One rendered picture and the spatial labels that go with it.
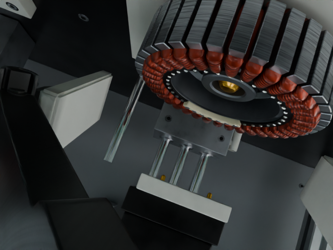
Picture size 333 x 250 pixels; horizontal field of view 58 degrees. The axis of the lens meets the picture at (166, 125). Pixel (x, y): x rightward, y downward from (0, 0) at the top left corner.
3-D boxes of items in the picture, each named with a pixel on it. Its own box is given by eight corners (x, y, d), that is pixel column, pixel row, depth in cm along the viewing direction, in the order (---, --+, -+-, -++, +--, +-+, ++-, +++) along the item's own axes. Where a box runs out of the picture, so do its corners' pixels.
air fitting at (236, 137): (236, 120, 31) (226, 147, 30) (246, 124, 31) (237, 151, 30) (232, 122, 32) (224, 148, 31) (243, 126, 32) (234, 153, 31)
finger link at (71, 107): (40, 167, 12) (22, 160, 12) (99, 120, 18) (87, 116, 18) (59, 95, 11) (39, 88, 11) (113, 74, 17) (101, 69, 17)
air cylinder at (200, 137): (173, 79, 30) (152, 129, 29) (243, 106, 30) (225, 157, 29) (169, 94, 35) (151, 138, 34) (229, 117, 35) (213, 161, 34)
